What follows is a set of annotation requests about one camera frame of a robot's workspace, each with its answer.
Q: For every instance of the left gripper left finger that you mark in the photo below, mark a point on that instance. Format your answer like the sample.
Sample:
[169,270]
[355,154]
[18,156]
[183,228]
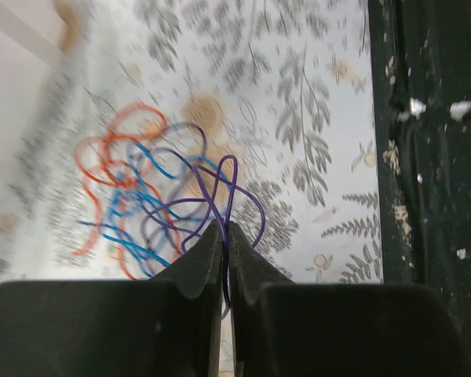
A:
[168,325]

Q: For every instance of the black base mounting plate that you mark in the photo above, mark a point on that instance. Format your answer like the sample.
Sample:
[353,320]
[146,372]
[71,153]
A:
[421,65]

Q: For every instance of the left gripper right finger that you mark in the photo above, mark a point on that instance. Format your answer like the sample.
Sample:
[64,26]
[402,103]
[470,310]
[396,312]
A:
[282,328]

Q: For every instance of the white plastic compartment tray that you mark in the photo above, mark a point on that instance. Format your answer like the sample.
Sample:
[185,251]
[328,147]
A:
[34,35]

